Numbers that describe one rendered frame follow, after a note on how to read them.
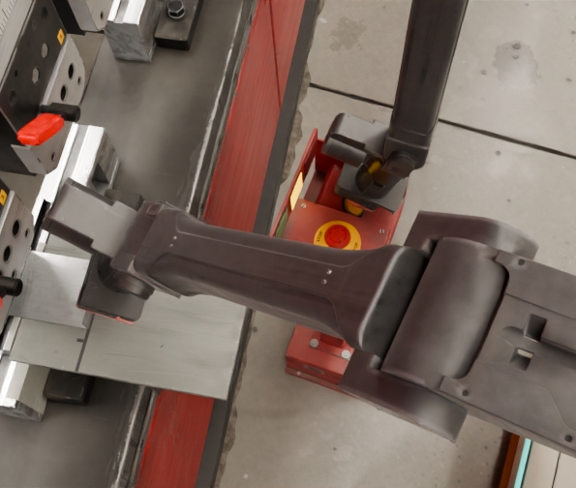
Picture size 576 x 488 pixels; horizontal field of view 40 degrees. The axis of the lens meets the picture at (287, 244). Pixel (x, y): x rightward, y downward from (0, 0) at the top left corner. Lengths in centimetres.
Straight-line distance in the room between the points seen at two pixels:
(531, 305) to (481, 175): 180
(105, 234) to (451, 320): 44
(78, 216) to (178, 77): 54
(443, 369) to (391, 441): 154
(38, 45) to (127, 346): 35
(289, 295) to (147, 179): 71
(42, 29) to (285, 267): 48
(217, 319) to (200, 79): 45
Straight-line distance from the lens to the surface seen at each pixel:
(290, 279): 49
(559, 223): 216
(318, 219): 122
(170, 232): 65
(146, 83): 126
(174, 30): 128
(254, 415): 193
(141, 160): 119
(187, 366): 93
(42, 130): 83
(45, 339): 99
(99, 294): 87
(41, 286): 101
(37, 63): 89
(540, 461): 169
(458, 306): 39
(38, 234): 105
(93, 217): 76
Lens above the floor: 189
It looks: 67 degrees down
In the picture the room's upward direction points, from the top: 6 degrees counter-clockwise
